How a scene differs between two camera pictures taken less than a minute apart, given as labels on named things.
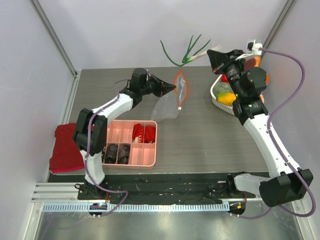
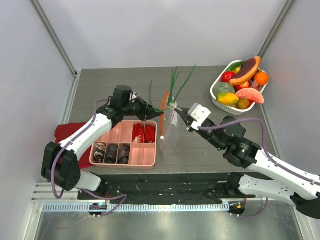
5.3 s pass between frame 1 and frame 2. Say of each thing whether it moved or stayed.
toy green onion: moved
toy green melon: stayed
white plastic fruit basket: stayed
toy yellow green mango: stayed
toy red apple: stayed
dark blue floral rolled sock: stayed
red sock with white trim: stayed
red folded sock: stayed
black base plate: stayed
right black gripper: moved
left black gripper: moved
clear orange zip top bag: moved
